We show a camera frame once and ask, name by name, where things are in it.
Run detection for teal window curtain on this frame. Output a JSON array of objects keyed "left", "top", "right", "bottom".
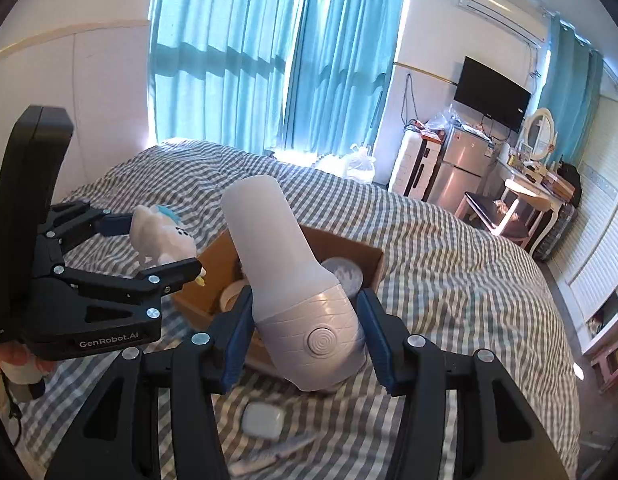
[{"left": 148, "top": 0, "right": 403, "bottom": 155}]

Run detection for white ointment tube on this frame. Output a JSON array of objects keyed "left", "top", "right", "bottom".
[{"left": 228, "top": 432, "right": 318, "bottom": 477}]

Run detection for teal side curtain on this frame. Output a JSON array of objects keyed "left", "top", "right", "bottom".
[{"left": 539, "top": 14, "right": 603, "bottom": 166}]

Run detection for white air conditioner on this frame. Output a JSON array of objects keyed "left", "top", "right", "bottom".
[{"left": 459, "top": 0, "right": 549, "bottom": 48}]

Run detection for black wall television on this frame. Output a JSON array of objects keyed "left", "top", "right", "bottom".
[{"left": 453, "top": 56, "right": 532, "bottom": 131}]

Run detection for silver refrigerator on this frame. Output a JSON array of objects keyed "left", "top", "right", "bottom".
[{"left": 426, "top": 128, "right": 495, "bottom": 212}]

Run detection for brown cardboard box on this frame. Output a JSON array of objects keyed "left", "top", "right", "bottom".
[{"left": 171, "top": 224, "right": 386, "bottom": 376}]

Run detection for white plush toy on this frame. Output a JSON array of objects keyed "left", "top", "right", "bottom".
[{"left": 129, "top": 205, "right": 197, "bottom": 270}]

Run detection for black bag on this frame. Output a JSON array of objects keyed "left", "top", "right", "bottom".
[{"left": 558, "top": 160, "right": 583, "bottom": 208}]

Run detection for white hair dryer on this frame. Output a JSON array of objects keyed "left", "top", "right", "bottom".
[{"left": 221, "top": 176, "right": 365, "bottom": 391}]

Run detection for checkered bed quilt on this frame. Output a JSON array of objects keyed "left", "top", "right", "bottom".
[{"left": 12, "top": 138, "right": 582, "bottom": 480}]

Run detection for tape roll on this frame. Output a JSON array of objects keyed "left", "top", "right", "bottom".
[{"left": 219, "top": 278, "right": 249, "bottom": 312}]

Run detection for clear floss pick jar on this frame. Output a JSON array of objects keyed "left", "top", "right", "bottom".
[{"left": 322, "top": 257, "right": 364, "bottom": 302}]

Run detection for clear water jug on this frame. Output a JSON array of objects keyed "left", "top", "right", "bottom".
[{"left": 343, "top": 144, "right": 375, "bottom": 184}]

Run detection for oval vanity mirror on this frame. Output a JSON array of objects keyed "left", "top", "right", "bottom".
[{"left": 521, "top": 107, "right": 558, "bottom": 162}]

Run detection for white vanity table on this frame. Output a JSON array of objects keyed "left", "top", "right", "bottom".
[{"left": 496, "top": 162, "right": 577, "bottom": 262}]

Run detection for black cushioned stool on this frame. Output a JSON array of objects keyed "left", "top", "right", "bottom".
[{"left": 454, "top": 192, "right": 530, "bottom": 246}]

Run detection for white suitcase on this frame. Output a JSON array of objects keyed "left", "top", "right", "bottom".
[{"left": 388, "top": 130, "right": 441, "bottom": 200}]

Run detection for white earbuds case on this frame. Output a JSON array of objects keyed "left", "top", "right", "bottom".
[{"left": 241, "top": 402, "right": 285, "bottom": 440}]

